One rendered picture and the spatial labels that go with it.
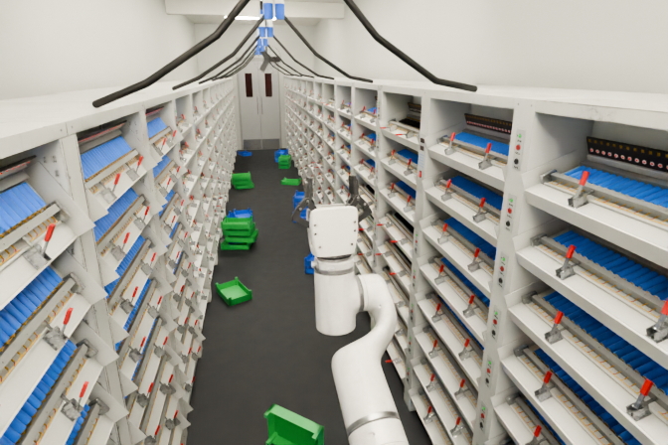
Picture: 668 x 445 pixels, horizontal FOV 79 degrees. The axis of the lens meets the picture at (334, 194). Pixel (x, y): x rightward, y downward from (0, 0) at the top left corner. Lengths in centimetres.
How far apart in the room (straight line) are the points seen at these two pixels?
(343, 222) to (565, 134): 78
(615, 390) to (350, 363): 71
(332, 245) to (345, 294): 10
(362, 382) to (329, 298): 18
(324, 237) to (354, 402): 30
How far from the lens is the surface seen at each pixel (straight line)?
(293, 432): 241
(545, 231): 142
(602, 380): 127
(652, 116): 103
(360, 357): 76
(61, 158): 113
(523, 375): 153
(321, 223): 81
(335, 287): 83
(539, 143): 131
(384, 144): 259
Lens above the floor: 183
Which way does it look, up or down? 17 degrees down
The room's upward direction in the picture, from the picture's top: straight up
